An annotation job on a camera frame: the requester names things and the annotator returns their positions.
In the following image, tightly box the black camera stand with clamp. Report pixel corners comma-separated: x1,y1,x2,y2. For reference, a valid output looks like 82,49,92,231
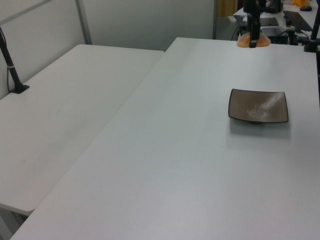
303,14,320,53

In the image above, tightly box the black keyboard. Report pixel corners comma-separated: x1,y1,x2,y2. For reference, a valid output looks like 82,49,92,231
282,10,314,32

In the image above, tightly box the square brown ceramic plate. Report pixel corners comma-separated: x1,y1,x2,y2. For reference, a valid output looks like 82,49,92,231
227,88,289,125

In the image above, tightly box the sugared orange bread roll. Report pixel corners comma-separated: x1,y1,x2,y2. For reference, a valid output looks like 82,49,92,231
236,31,272,49

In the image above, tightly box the black camera pole with base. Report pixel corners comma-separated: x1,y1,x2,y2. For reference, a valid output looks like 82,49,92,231
0,26,30,95

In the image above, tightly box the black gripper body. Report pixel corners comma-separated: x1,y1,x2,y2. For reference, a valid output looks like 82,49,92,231
243,0,267,15

